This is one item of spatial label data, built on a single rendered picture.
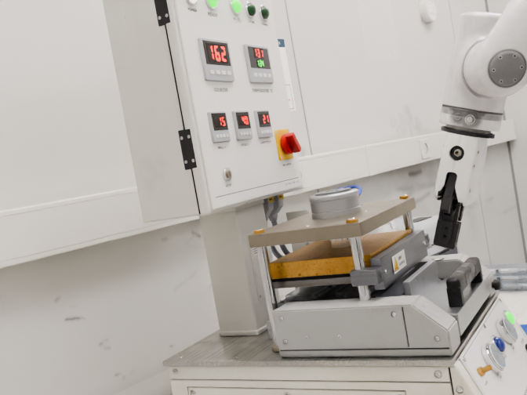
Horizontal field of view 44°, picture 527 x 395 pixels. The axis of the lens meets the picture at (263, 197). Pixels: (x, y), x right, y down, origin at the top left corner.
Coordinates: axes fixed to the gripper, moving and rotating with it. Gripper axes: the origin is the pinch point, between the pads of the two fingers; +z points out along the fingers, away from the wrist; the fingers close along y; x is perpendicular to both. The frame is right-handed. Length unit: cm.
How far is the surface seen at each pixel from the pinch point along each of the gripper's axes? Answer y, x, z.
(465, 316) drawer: -7.1, -6.0, 9.1
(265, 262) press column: -12.9, 22.7, 8.0
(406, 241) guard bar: 1.3, 6.0, 3.1
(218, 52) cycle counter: -7.1, 38.9, -21.3
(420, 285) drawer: -2.4, 1.8, 8.2
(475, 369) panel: -12.4, -9.3, 13.9
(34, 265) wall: -11, 71, 22
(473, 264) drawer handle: 2.7, -4.2, 4.4
